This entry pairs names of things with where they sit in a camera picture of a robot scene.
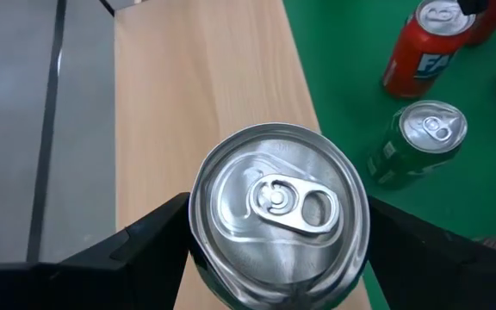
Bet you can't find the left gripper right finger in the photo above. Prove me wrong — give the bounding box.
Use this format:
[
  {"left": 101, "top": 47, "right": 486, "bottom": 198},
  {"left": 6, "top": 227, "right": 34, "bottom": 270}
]
[{"left": 368, "top": 195, "right": 496, "bottom": 310}]

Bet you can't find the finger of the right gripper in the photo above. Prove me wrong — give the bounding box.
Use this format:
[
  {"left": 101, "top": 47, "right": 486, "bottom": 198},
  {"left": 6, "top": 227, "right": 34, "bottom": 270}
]
[{"left": 457, "top": 0, "right": 489, "bottom": 16}]

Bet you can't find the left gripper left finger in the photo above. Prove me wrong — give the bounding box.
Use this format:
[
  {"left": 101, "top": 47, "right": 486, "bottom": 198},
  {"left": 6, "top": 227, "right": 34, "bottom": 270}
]
[{"left": 0, "top": 192, "right": 191, "bottom": 310}]

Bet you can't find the red Fanta strawberry can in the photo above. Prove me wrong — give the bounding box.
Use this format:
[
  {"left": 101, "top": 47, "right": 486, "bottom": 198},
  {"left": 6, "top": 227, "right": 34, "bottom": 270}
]
[{"left": 381, "top": 0, "right": 477, "bottom": 100}]

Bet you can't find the green Sprite can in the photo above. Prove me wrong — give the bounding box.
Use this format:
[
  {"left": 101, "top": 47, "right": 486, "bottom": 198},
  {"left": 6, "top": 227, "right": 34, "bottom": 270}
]
[
  {"left": 187, "top": 122, "right": 372, "bottom": 310},
  {"left": 366, "top": 99, "right": 468, "bottom": 190}
]

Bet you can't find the wooden shelf with black legs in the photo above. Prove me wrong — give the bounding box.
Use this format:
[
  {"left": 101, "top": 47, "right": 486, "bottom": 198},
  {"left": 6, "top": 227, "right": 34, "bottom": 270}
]
[{"left": 99, "top": 0, "right": 374, "bottom": 310}]

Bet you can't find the green table mat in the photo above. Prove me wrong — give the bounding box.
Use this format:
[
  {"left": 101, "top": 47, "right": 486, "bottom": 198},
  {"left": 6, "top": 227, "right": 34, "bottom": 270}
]
[{"left": 282, "top": 0, "right": 496, "bottom": 310}]

